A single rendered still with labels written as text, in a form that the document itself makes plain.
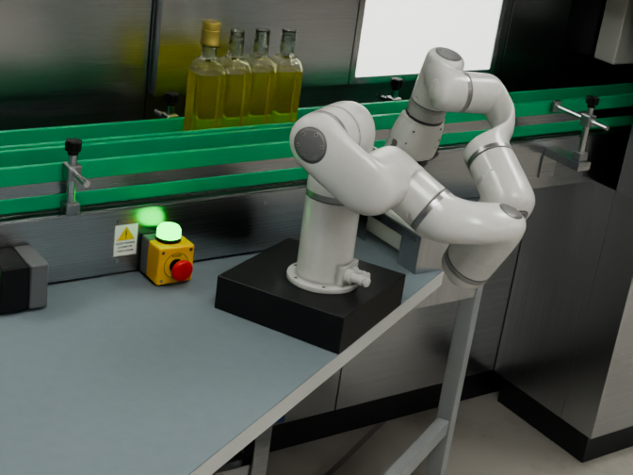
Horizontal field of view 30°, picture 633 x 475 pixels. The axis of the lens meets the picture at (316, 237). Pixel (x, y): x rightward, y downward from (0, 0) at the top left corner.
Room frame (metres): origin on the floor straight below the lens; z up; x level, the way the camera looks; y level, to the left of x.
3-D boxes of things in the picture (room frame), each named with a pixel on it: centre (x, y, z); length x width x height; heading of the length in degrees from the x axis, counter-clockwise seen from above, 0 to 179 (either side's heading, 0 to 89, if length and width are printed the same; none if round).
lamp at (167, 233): (1.90, 0.26, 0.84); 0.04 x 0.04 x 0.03
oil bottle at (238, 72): (2.18, 0.20, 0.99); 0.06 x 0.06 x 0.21; 38
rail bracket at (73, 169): (1.81, 0.40, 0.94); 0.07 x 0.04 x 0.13; 37
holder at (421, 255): (2.22, -0.18, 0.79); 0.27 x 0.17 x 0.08; 37
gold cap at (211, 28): (2.15, 0.25, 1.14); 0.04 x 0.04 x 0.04
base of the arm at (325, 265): (1.85, -0.03, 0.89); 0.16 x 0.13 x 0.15; 63
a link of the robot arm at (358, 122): (1.85, -0.01, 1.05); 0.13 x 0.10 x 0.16; 156
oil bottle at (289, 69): (2.25, 0.11, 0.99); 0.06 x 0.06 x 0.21; 38
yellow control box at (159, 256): (1.90, 0.26, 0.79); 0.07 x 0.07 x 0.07; 37
